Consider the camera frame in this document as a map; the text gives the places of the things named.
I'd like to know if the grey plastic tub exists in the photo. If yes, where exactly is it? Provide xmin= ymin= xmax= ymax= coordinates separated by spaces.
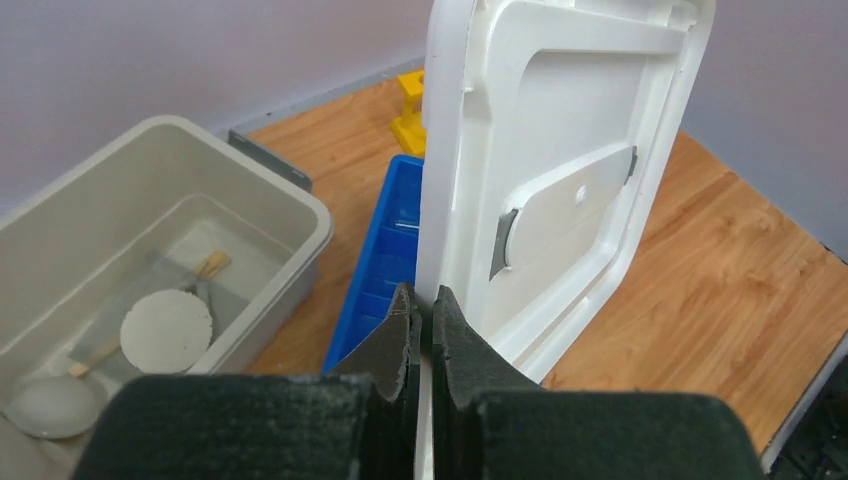
xmin=0 ymin=115 xmax=335 ymax=480

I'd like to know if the yellow test tube rack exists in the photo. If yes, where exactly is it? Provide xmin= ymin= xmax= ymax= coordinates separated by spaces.
xmin=390 ymin=69 xmax=427 ymax=158

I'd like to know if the wire gauze with ceramic centre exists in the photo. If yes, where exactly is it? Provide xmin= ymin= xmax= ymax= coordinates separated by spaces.
xmin=68 ymin=252 xmax=216 ymax=379

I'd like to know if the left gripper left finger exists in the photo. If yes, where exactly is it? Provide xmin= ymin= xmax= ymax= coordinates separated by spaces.
xmin=72 ymin=284 xmax=421 ymax=479

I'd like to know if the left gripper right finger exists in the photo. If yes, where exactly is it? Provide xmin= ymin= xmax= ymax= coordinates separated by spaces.
xmin=431 ymin=286 xmax=764 ymax=479

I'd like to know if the white tray lid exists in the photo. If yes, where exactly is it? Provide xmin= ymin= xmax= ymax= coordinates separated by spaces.
xmin=414 ymin=0 xmax=717 ymax=480

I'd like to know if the wooden test tube clamp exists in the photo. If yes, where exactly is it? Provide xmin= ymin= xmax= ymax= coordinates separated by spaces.
xmin=67 ymin=250 xmax=231 ymax=378

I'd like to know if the blue divided plastic tray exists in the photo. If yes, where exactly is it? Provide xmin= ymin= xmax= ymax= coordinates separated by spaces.
xmin=321 ymin=155 xmax=424 ymax=373

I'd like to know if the white evaporating dish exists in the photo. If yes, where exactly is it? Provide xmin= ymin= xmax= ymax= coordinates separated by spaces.
xmin=2 ymin=375 xmax=108 ymax=440

